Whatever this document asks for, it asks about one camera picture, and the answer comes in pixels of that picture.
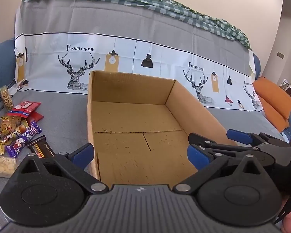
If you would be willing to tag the cardboard box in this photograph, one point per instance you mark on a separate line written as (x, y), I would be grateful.
(135, 116)

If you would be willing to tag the grey deer-print sofa cover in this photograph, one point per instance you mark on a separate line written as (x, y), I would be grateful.
(135, 24)

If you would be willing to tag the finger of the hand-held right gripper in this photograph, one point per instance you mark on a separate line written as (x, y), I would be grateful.
(237, 136)
(201, 138)

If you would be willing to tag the white cracker pack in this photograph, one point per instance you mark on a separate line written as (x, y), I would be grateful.
(1, 166)

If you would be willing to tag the black chocolate bar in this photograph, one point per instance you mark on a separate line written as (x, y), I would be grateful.
(42, 150)

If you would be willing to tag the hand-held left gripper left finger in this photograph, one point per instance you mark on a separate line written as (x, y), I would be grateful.
(83, 154)

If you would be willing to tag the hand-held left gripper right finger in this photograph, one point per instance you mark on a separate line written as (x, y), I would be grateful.
(196, 156)

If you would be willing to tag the purple cartoon snack packet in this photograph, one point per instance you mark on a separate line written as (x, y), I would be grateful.
(15, 146)

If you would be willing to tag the purple swirl snack packet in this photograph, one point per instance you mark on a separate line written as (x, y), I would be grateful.
(32, 129)

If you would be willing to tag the clear cookie bag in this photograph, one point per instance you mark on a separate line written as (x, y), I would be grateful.
(8, 123)

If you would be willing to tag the small yellow candy packet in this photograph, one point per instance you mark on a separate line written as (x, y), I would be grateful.
(0, 146)

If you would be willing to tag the clear nut packet green label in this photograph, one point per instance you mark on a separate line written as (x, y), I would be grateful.
(6, 99)

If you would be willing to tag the wall light switch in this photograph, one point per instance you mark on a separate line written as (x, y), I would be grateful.
(280, 55)

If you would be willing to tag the orange cushion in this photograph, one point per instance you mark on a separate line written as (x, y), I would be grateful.
(274, 102)

